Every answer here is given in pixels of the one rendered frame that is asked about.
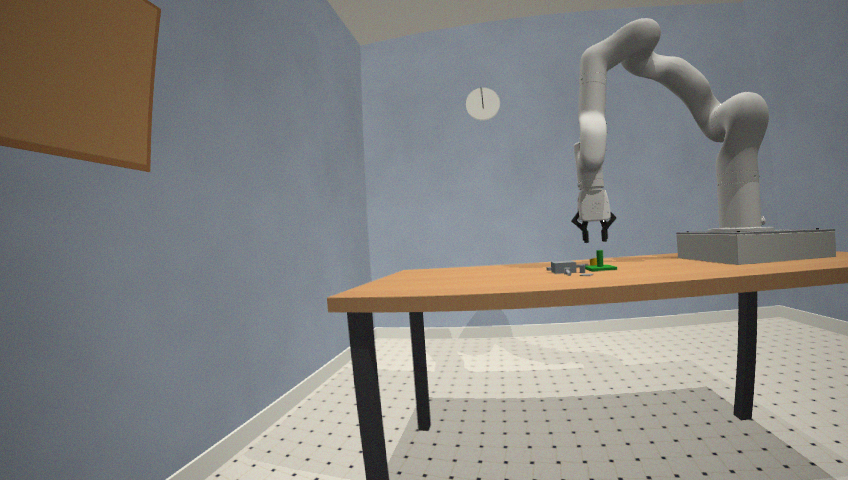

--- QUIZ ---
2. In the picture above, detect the green flat plate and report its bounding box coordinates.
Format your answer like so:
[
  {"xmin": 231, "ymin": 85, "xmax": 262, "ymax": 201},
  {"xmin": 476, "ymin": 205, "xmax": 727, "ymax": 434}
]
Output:
[{"xmin": 585, "ymin": 250, "xmax": 617, "ymax": 272}]

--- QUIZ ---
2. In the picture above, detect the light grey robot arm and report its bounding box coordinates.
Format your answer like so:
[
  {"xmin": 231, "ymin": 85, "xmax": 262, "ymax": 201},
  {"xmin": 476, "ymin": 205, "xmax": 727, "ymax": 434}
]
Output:
[{"xmin": 574, "ymin": 18, "xmax": 775, "ymax": 232}]

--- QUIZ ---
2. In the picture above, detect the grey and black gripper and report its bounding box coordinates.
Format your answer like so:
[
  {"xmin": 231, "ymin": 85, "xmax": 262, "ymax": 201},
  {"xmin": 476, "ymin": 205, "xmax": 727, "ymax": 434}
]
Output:
[{"xmin": 571, "ymin": 188, "xmax": 616, "ymax": 243}]

